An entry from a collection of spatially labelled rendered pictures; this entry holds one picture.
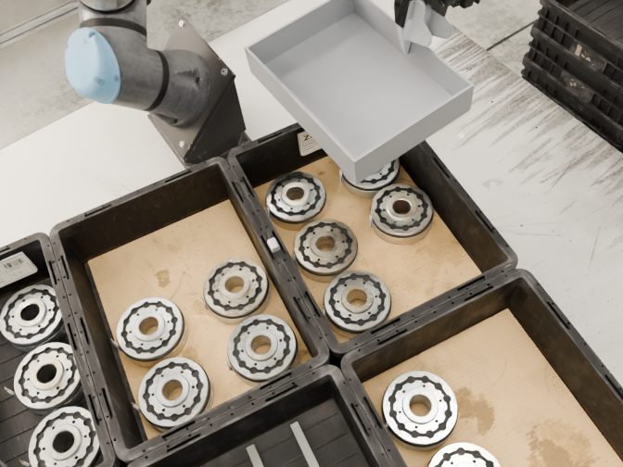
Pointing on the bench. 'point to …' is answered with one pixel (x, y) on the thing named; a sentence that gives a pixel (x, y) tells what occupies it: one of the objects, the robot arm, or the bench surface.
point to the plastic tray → (358, 83)
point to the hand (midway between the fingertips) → (408, 41)
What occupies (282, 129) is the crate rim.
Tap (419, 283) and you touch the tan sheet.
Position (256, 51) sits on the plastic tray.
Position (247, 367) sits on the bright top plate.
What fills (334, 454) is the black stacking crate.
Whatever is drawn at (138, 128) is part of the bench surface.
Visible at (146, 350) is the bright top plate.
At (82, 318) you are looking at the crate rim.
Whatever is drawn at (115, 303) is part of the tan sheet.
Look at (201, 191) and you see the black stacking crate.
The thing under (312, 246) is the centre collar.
